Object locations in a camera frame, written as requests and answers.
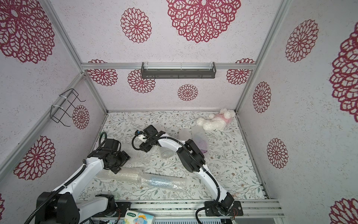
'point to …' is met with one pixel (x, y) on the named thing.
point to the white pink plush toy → (216, 122)
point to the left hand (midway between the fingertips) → (127, 162)
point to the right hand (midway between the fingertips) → (141, 143)
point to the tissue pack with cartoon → (133, 217)
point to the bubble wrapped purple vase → (199, 138)
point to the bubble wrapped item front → (163, 181)
